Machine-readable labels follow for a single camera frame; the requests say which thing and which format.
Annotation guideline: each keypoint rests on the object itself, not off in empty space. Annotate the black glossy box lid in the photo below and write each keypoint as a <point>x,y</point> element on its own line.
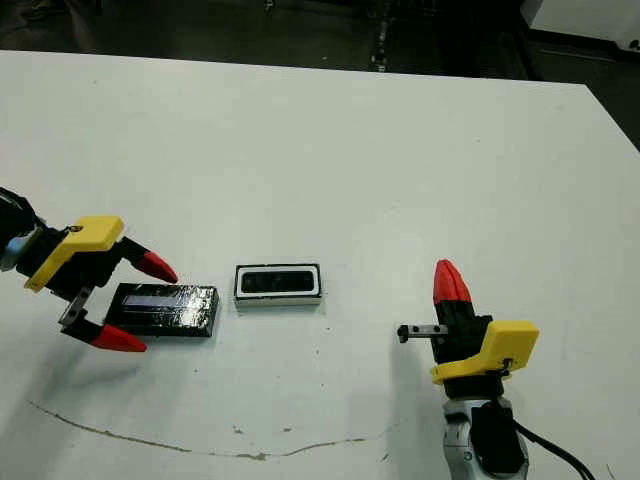
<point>165,312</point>

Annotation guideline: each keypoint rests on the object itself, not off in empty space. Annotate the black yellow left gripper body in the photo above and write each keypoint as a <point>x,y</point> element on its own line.
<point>85,260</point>

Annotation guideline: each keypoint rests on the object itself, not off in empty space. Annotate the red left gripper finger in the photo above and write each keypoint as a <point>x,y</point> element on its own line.
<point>117,340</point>
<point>152,265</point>

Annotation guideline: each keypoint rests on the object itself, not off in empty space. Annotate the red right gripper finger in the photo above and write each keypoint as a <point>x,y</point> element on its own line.
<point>444,285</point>
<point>461,290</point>

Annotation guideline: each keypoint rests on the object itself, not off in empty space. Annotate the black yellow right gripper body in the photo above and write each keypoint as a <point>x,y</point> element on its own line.
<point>510,345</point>

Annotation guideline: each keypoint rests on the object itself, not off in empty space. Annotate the white camera box base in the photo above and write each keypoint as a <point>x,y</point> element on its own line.
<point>277,300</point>

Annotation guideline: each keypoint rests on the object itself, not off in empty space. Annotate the aluminium frame post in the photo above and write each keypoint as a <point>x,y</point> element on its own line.
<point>382,35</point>

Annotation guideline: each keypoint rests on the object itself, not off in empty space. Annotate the white cabinet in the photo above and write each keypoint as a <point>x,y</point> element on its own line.
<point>580,12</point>

